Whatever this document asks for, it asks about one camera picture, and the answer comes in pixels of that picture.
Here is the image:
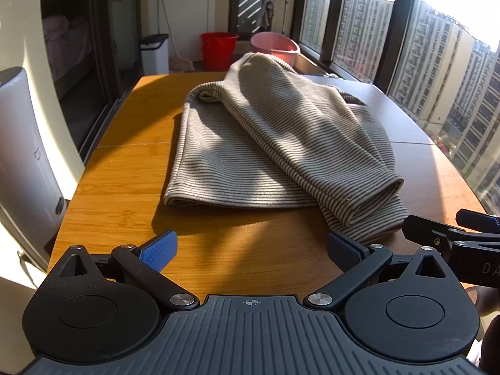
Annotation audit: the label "white air purifier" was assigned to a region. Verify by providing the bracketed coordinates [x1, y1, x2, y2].
[0, 66, 69, 270]

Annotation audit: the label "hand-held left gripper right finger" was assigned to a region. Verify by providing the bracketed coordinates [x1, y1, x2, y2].
[307, 230, 456, 313]

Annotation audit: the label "beige striped garment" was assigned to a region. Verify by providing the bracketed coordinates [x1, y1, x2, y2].
[163, 52, 409, 245]

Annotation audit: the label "dark framed glass door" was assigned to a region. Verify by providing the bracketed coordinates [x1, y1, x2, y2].
[228, 0, 298, 40]

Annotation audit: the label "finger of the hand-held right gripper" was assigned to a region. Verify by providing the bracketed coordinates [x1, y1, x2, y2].
[402, 215, 463, 258]
[456, 209, 500, 230]

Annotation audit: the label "black window frame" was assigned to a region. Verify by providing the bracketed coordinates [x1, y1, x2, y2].
[297, 0, 500, 100]

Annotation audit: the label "hanging grey cloth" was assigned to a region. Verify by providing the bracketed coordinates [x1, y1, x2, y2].
[260, 0, 275, 28]

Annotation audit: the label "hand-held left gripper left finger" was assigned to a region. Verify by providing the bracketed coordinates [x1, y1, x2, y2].
[49, 230, 200, 312]

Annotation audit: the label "broom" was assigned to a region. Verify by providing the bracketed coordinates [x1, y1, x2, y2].
[157, 0, 194, 72]

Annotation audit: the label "white trash bin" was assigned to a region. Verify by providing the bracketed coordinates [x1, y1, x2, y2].
[139, 34, 170, 76]

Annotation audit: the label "red plastic bucket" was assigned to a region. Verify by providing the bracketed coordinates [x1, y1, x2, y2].
[199, 32, 240, 72]

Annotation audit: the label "bed with pink bedding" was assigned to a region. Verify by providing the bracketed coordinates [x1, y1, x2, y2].
[42, 16, 94, 83]

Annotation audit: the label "person's right hand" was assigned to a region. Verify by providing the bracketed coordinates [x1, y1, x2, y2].
[474, 287, 500, 317]

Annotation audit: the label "dark sliding door frame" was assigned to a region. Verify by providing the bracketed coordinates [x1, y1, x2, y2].
[88, 0, 142, 106]

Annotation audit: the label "apartment buildings outside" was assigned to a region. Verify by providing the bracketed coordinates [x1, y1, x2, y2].
[302, 0, 500, 212]

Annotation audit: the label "pink plastic basin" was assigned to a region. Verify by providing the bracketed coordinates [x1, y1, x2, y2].
[250, 32, 301, 67]

